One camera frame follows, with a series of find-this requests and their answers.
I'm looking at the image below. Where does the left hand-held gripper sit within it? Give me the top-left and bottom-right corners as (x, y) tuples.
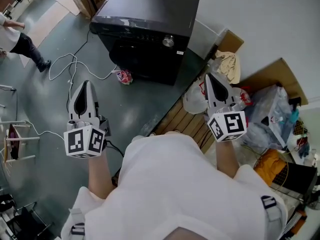
(63, 80), (112, 159)

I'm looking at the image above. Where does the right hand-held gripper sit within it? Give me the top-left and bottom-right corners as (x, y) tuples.
(204, 73), (248, 143)

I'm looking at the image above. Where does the black washing machine door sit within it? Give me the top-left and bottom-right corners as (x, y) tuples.
(109, 39), (185, 85)

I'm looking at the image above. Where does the person's left forearm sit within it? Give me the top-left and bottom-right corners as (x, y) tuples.
(87, 147), (117, 200)

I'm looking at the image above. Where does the person's right forearm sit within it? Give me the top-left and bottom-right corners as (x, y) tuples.
(214, 137), (242, 179)

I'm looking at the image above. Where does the white plastic bag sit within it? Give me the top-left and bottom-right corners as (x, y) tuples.
(182, 81), (210, 115)

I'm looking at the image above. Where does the red plastic bag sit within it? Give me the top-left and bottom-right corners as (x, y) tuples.
(231, 85), (253, 107)

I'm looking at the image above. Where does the beige cloth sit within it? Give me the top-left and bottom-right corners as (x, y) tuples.
(214, 49), (242, 84)

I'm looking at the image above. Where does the wooden pallet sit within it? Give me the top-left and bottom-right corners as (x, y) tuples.
(152, 97), (216, 155)

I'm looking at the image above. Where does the pink snack packet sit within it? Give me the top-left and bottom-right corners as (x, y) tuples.
(115, 69), (134, 85)

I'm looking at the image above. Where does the clear plastic bag pile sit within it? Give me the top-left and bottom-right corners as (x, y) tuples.
(241, 84), (294, 151)

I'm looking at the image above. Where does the small cardboard box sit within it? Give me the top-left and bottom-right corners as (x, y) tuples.
(216, 29), (245, 54)

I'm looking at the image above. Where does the large cardboard box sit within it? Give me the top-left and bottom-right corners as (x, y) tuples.
(236, 57), (310, 107)

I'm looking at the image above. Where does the white metal rack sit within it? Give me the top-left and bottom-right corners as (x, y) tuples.
(0, 119), (41, 164)

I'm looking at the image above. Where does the dark red cloth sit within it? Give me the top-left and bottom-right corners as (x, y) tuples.
(7, 123), (21, 160)

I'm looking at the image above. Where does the orange bag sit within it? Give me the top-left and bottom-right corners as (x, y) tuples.
(253, 148), (289, 188)

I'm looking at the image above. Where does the person's white shirt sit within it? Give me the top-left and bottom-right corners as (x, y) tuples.
(60, 130), (289, 240)

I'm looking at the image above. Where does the flat cardboard sheet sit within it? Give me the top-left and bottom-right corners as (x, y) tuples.
(54, 0), (81, 17)

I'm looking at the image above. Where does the black box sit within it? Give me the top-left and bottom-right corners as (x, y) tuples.
(271, 161), (319, 195)

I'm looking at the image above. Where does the black folding chair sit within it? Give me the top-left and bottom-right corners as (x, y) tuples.
(0, 193), (52, 240)

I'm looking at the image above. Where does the white power cable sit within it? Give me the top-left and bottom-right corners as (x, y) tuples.
(48, 53), (118, 85)

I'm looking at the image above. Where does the black cable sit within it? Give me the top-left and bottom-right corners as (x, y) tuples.
(105, 139), (125, 158)

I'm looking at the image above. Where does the grey harness strap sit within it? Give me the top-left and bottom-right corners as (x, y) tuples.
(260, 195), (284, 235)
(68, 207), (86, 236)

